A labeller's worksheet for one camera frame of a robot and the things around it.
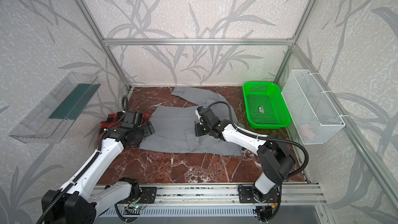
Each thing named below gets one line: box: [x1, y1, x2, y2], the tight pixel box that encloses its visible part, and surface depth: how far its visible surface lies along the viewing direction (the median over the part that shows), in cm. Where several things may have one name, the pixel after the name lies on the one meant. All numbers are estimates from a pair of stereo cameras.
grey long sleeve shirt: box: [139, 87, 243, 156], surface depth 94 cm
